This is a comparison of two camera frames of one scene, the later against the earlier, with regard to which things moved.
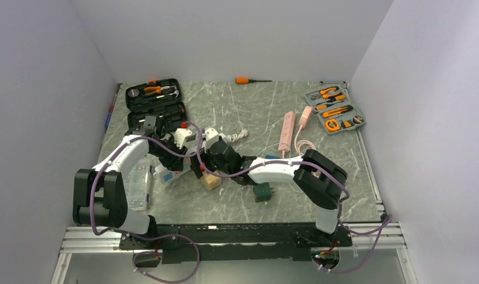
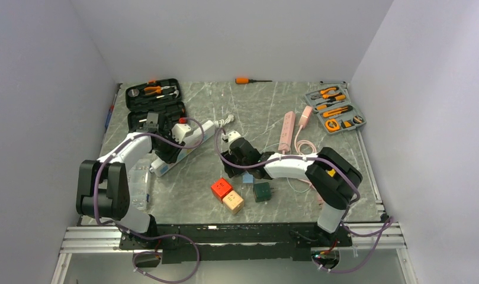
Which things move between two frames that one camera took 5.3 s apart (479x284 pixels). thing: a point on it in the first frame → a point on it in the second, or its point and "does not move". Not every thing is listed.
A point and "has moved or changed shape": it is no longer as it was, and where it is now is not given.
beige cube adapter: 210,181 → 234,202
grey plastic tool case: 336,112 does not move
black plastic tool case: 161,98 does not move
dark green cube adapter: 262,191 does not move
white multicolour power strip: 164,174 has moved or changed shape
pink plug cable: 297,142 does not move
